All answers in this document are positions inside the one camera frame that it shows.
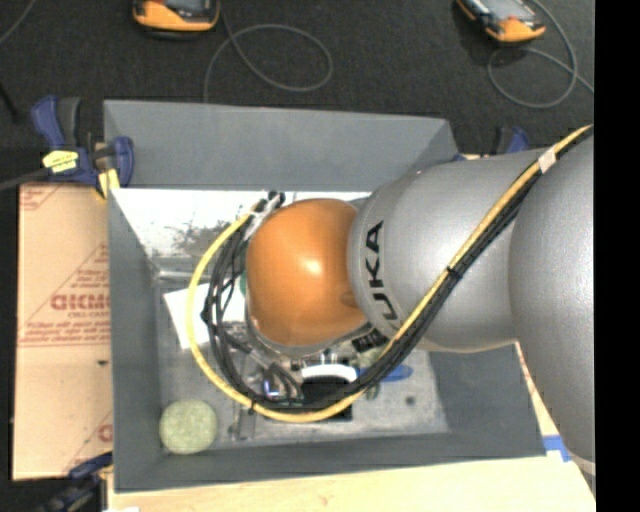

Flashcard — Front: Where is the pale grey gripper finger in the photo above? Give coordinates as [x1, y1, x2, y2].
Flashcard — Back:
[232, 406, 258, 442]

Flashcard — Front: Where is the black flat box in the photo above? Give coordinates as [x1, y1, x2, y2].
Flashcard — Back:
[298, 378, 355, 422]

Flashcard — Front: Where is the pale green ball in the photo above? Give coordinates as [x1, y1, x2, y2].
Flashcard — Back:
[158, 399, 220, 456]

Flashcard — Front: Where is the white flat sheet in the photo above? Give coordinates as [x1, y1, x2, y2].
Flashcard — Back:
[163, 281, 247, 352]

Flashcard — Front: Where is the blue flat object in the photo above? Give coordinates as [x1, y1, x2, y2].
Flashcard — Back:
[358, 364, 415, 383]

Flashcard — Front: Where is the brown cardboard board, red print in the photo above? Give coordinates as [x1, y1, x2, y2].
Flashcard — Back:
[11, 181, 115, 482]

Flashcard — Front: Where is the grey metal bin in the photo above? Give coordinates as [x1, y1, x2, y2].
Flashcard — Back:
[102, 99, 549, 492]

